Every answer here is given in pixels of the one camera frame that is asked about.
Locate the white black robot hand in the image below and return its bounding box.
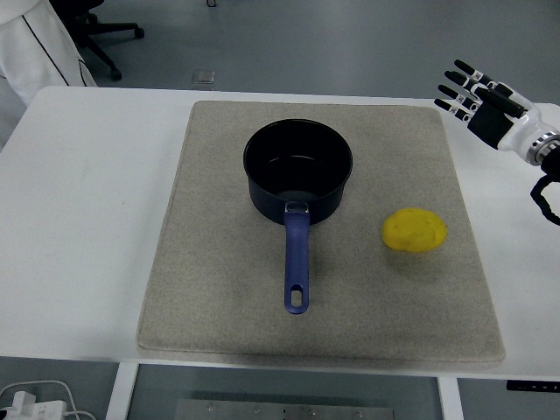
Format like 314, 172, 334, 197
434, 59, 560, 152

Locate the yellow potato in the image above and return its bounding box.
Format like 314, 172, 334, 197
381, 207, 448, 255

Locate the black table control panel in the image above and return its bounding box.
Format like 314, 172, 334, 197
506, 380, 560, 392

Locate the white table leg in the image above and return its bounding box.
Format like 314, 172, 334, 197
105, 361, 141, 420
436, 375, 466, 420

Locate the beige fabric mat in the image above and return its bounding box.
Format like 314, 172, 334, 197
136, 100, 507, 363

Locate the grey metal plate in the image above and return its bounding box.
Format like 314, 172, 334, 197
174, 398, 396, 420

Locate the black office chair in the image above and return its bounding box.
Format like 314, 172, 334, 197
69, 0, 146, 82

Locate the person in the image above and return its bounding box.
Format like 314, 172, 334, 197
0, 0, 99, 152

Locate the white power strip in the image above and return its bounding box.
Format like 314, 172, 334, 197
0, 390, 67, 420

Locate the blue pot with handle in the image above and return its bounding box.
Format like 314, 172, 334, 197
242, 118, 354, 316

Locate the white cable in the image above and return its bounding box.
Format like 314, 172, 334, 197
0, 379, 95, 420

